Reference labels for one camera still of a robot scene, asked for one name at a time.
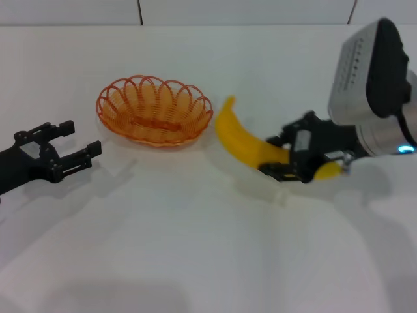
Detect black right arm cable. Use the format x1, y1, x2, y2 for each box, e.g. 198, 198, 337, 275
395, 108, 417, 148

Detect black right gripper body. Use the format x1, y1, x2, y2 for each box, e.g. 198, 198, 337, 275
282, 110, 366, 184

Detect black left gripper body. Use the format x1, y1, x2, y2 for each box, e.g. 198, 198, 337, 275
0, 129, 63, 196

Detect orange woven plastic basket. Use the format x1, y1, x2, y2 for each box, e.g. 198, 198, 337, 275
95, 74, 214, 149

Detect yellow banana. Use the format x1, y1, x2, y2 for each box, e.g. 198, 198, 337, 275
214, 95, 343, 181

